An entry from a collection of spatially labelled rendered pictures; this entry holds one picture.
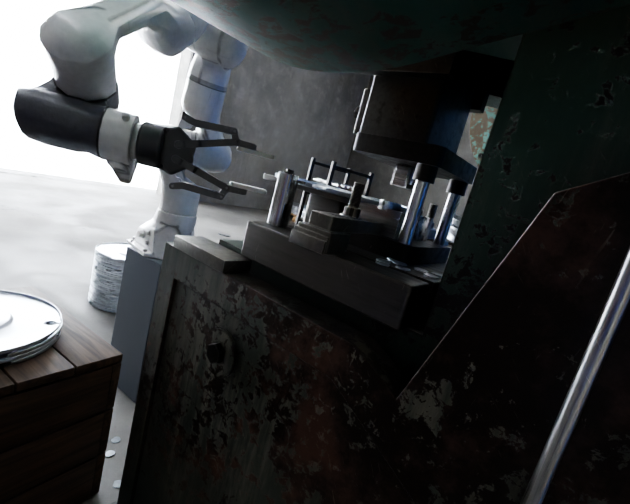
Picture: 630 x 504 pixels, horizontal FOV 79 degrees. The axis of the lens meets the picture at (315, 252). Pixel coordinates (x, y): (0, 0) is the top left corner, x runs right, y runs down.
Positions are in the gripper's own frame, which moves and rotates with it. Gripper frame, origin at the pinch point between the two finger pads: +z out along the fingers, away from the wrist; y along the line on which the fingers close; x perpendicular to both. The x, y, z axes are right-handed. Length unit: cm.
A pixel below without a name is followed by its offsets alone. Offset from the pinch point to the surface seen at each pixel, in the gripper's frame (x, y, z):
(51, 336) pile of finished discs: 5, -41, -31
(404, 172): -11.5, 6.4, 24.5
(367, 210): -12.9, -1.6, 19.1
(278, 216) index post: -12.5, -6.0, 4.3
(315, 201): -0.8, -2.8, 12.9
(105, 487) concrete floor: 6, -78, -17
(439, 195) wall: 581, 30, 403
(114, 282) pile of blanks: 100, -63, -39
